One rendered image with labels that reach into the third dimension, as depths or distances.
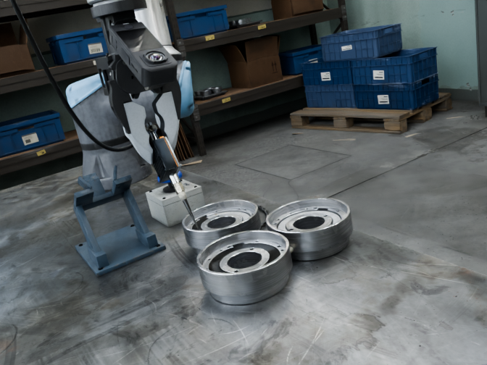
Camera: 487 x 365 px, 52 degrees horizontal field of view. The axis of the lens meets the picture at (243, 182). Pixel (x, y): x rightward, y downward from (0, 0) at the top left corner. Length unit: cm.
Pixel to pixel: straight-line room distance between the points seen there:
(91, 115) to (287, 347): 72
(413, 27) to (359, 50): 94
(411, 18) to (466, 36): 61
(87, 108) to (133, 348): 64
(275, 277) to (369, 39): 390
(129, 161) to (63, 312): 51
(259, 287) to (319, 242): 10
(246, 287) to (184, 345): 8
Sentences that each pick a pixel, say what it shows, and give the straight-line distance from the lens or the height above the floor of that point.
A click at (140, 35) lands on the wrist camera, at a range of 66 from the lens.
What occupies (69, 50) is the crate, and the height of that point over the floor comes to 110.
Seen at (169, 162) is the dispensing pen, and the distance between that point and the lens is 67.
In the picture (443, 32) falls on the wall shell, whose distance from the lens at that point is 503.
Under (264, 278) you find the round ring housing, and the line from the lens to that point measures 53.
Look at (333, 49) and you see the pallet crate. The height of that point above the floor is 68.
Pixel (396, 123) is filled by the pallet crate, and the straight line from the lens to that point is 412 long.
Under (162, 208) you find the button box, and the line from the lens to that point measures 78.
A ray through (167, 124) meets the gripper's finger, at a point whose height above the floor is 97.
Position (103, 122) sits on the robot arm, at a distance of 107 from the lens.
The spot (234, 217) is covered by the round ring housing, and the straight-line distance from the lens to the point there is 69.
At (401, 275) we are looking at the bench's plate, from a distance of 56.
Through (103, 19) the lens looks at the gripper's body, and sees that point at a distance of 72.
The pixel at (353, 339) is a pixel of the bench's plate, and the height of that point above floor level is 80.
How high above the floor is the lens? 108
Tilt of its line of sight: 18 degrees down
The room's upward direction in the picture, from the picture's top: 11 degrees counter-clockwise
